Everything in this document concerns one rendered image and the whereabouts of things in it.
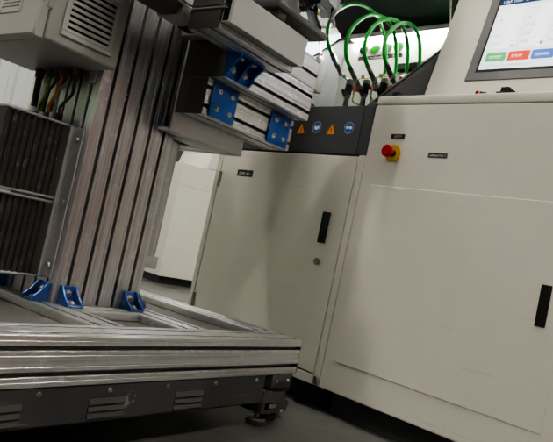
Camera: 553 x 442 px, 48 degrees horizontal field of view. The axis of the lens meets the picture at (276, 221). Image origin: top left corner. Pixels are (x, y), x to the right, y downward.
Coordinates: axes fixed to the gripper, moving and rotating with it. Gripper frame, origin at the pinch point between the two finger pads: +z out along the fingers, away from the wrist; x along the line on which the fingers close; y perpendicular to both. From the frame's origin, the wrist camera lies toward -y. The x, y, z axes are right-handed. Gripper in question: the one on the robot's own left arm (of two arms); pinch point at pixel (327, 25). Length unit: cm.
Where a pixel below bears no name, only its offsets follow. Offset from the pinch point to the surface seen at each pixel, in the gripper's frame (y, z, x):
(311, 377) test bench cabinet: 86, 89, 6
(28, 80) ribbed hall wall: -166, -148, -666
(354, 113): 29.6, 28.2, 20.1
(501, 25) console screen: -18, 29, 49
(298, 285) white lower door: 68, 66, 0
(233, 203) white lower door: 53, 38, -33
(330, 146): 37, 34, 11
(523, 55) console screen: -8, 38, 57
